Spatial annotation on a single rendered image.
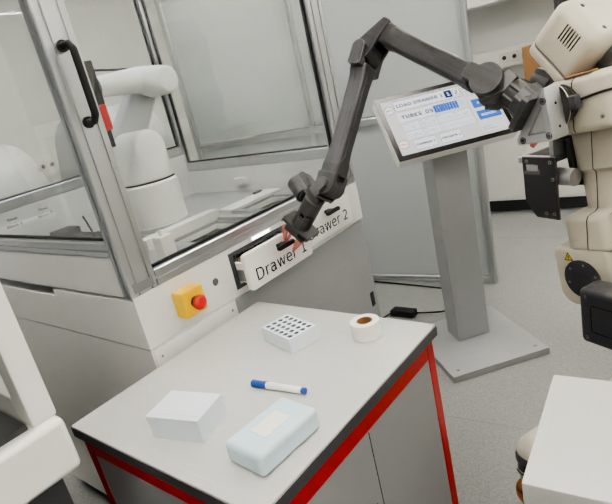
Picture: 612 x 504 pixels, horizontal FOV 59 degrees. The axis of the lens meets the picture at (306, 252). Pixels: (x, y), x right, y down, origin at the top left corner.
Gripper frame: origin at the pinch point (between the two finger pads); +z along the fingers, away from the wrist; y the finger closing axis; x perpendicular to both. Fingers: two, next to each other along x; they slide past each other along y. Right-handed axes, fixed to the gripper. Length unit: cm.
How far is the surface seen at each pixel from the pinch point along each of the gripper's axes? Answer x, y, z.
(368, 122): -161, 55, 36
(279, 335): 33.8, -21.4, -7.5
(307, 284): -12.6, -7.3, 20.0
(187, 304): 38.3, 2.7, 3.9
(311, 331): 28.7, -26.2, -10.6
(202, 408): 64, -24, -12
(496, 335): -102, -73, 50
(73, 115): 48, 41, -30
